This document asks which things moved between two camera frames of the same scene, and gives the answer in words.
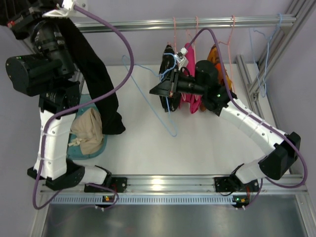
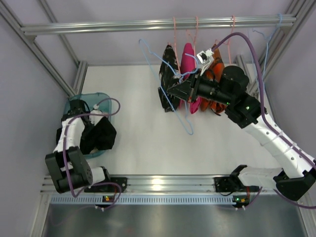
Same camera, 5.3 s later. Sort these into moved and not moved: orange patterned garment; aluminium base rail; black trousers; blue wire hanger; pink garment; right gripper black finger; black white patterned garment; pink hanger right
Moved: right gripper black finger; black trousers; blue wire hanger
Not moved: black white patterned garment; orange patterned garment; pink hanger right; aluminium base rail; pink garment
